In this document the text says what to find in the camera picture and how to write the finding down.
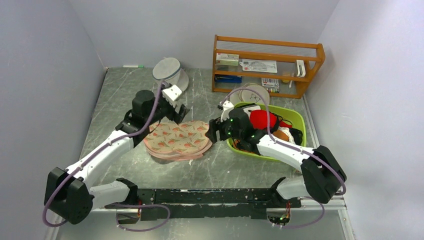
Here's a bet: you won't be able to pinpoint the orange wooden shelf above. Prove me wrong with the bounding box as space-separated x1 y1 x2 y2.
212 35 326 99

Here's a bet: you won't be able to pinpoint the pink floral laundry bag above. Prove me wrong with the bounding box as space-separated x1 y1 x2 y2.
143 120 212 161

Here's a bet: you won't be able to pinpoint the marker pen pack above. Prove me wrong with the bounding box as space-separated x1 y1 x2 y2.
261 78 280 93

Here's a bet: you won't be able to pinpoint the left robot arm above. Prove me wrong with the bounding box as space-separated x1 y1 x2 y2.
42 86 189 227

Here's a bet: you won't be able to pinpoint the purple cable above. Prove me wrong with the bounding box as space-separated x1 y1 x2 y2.
219 87 347 229
41 79 172 233

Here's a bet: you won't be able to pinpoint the white bra black trim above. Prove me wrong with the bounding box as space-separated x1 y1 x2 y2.
235 103 262 116

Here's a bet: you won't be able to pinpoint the white flat packet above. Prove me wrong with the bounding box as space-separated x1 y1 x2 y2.
239 58 278 74

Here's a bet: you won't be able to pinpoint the round white mesh bag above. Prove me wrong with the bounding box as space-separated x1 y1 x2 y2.
229 83 271 105

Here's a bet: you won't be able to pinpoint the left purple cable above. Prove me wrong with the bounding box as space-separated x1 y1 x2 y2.
41 79 172 233

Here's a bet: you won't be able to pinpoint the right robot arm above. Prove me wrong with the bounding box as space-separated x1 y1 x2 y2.
205 108 347 207

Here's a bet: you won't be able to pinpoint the red bra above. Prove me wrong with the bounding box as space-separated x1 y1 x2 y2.
249 109 293 130

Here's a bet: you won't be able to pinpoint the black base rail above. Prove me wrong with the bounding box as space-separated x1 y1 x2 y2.
121 187 301 221

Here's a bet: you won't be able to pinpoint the orange bra black straps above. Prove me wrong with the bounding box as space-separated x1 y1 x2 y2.
231 129 292 155

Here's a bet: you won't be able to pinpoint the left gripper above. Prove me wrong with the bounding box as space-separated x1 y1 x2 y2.
145 84 190 126

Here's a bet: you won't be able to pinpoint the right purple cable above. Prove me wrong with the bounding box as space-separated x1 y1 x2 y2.
219 87 347 229

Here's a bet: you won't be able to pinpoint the white silver device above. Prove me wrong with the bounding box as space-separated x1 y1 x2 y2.
296 59 306 78

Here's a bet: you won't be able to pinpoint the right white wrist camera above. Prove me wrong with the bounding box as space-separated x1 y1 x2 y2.
218 100 234 122

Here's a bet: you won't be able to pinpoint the white box on shelf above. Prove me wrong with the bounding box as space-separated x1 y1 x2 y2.
215 52 239 66

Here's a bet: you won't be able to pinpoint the green plastic basket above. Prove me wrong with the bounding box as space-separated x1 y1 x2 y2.
226 105 308 162

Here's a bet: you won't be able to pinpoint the green white marker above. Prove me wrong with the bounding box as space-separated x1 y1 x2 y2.
122 65 145 69

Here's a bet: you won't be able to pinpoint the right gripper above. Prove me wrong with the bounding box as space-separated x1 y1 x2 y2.
205 114 243 144

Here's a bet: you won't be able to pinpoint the white cylindrical mesh bag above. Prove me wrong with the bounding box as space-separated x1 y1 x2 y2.
152 57 190 92

